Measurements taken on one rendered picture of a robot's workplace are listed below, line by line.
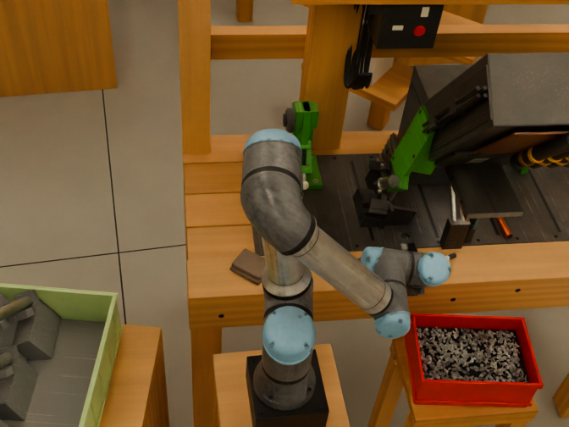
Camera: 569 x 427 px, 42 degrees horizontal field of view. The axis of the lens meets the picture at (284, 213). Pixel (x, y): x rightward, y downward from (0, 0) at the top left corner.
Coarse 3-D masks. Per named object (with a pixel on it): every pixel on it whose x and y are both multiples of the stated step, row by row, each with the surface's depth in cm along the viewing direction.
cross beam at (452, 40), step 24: (216, 48) 227; (240, 48) 228; (264, 48) 229; (288, 48) 230; (408, 48) 236; (432, 48) 237; (456, 48) 238; (480, 48) 239; (504, 48) 240; (528, 48) 242; (552, 48) 243
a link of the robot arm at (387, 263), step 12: (372, 252) 166; (384, 252) 166; (396, 252) 167; (408, 252) 168; (372, 264) 165; (384, 264) 164; (396, 264) 165; (408, 264) 166; (384, 276) 162; (396, 276) 162; (408, 276) 166
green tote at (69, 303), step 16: (0, 288) 193; (16, 288) 193; (32, 288) 193; (48, 288) 193; (64, 288) 194; (48, 304) 197; (64, 304) 197; (80, 304) 196; (96, 304) 196; (112, 304) 191; (96, 320) 201; (112, 320) 189; (112, 336) 193; (112, 352) 195; (96, 368) 178; (112, 368) 194; (96, 384) 176; (96, 400) 180; (96, 416) 182
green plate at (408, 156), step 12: (420, 108) 208; (420, 120) 207; (408, 132) 212; (420, 132) 206; (432, 132) 200; (408, 144) 211; (420, 144) 205; (396, 156) 217; (408, 156) 210; (420, 156) 206; (396, 168) 216; (408, 168) 209; (420, 168) 211; (432, 168) 212
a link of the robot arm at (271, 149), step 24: (264, 144) 144; (288, 144) 146; (264, 168) 140; (288, 168) 141; (264, 240) 160; (288, 264) 164; (264, 288) 172; (288, 288) 169; (312, 288) 181; (264, 312) 174; (312, 312) 174
